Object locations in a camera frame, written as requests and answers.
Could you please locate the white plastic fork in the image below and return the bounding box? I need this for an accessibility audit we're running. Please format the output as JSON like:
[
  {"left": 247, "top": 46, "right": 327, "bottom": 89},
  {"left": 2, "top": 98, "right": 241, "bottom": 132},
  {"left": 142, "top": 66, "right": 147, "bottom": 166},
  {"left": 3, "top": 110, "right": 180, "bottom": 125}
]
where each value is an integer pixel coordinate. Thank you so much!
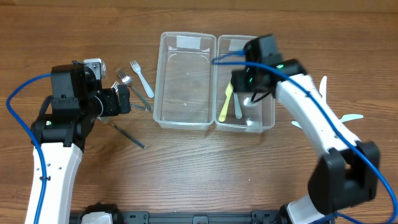
[{"left": 111, "top": 81, "right": 120, "bottom": 93}]

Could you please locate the steel fork near container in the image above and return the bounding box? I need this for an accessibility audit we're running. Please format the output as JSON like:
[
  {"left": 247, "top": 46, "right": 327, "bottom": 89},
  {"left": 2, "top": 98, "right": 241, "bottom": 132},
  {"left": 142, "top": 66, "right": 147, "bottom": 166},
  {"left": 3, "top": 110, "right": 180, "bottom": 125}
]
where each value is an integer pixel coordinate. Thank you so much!
[{"left": 117, "top": 69, "right": 153, "bottom": 112}]

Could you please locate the steel fork under white fork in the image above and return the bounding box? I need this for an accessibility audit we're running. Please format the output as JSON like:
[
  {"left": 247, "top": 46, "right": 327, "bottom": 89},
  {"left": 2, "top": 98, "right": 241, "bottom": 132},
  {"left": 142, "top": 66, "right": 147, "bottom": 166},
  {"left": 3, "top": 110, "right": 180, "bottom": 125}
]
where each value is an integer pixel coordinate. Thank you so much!
[{"left": 130, "top": 103, "right": 147, "bottom": 111}]

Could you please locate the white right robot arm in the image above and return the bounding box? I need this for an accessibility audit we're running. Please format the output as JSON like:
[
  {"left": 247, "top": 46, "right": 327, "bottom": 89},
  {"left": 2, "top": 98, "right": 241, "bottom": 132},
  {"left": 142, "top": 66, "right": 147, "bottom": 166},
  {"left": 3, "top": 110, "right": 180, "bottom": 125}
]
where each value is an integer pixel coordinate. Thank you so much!
[{"left": 231, "top": 60, "right": 380, "bottom": 223}]

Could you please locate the light blue plastic knife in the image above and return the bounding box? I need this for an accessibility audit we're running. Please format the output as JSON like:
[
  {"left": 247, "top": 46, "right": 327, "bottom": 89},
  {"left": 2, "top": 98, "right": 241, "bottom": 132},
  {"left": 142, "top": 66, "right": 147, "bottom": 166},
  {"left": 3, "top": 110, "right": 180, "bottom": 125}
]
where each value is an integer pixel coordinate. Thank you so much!
[{"left": 291, "top": 121, "right": 302, "bottom": 129}]

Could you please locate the teal plastic knife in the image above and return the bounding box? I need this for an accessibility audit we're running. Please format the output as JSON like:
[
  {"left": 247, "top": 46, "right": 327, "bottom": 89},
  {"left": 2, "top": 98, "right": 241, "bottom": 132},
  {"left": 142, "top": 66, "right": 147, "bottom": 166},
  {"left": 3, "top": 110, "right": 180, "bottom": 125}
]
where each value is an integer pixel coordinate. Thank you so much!
[{"left": 340, "top": 114, "right": 364, "bottom": 123}]

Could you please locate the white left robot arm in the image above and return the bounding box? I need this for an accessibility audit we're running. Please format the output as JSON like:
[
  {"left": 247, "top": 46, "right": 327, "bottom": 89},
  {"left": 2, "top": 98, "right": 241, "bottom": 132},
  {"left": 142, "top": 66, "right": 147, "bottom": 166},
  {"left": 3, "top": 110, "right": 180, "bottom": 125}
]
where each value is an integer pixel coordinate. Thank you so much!
[{"left": 25, "top": 58, "right": 131, "bottom": 223}]

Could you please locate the clear left plastic container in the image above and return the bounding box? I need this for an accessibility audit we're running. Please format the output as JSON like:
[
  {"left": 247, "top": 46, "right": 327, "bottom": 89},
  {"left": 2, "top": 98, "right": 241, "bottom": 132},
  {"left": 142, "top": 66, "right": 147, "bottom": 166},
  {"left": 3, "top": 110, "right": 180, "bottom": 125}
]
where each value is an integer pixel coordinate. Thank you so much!
[{"left": 153, "top": 32, "right": 217, "bottom": 131}]

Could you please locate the pale grey-blue plastic knife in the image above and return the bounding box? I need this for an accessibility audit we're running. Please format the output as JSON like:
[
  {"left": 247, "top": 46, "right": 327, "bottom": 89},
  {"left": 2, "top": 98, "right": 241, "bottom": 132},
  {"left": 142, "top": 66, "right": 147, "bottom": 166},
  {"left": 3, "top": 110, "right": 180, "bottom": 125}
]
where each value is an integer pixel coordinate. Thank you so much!
[{"left": 233, "top": 92, "right": 243, "bottom": 119}]

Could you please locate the clear right plastic container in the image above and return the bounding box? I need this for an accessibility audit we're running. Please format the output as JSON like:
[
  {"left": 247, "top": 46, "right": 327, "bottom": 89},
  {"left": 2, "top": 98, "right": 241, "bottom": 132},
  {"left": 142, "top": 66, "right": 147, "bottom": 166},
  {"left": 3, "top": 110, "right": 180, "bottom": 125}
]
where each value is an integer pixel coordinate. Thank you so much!
[{"left": 214, "top": 34, "right": 276, "bottom": 134}]

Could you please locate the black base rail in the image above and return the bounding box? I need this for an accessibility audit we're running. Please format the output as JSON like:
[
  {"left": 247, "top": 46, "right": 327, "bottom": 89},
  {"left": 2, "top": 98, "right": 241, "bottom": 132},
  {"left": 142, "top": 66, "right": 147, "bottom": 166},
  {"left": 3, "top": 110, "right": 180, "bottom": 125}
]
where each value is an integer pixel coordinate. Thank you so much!
[{"left": 68, "top": 202, "right": 291, "bottom": 224}]

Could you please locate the pale blue plastic fork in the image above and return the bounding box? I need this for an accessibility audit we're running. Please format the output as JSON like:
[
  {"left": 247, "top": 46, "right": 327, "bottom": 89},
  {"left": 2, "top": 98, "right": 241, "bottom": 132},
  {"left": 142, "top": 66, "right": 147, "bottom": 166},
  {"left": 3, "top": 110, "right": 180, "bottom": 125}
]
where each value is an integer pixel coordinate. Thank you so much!
[{"left": 130, "top": 60, "right": 155, "bottom": 98}]

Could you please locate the yellow plastic knife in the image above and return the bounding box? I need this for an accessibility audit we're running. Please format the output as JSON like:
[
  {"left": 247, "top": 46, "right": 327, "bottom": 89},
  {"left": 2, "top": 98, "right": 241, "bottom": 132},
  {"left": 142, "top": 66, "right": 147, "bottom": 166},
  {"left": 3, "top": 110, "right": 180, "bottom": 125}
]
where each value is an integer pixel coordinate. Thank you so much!
[{"left": 219, "top": 82, "right": 233, "bottom": 123}]

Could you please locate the steel fork lower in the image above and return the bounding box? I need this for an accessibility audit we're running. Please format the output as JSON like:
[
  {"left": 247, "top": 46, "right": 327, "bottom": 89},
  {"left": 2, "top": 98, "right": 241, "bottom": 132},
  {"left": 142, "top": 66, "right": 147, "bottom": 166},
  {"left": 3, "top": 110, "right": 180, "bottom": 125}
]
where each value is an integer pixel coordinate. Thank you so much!
[{"left": 97, "top": 117, "right": 146, "bottom": 149}]

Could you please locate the clear plastic container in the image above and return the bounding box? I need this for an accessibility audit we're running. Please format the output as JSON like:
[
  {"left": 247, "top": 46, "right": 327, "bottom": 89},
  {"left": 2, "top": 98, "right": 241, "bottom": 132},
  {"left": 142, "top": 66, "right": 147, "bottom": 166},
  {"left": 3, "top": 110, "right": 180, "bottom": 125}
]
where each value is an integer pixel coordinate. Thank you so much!
[
  {"left": 153, "top": 32, "right": 217, "bottom": 131},
  {"left": 214, "top": 34, "right": 276, "bottom": 134}
]

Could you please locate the white plastic knife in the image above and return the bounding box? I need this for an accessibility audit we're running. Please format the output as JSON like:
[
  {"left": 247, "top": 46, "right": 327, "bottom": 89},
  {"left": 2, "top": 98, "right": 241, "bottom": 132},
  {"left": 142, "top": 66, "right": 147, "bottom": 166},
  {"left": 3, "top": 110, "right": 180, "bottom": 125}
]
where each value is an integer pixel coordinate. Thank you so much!
[{"left": 319, "top": 76, "right": 327, "bottom": 102}]

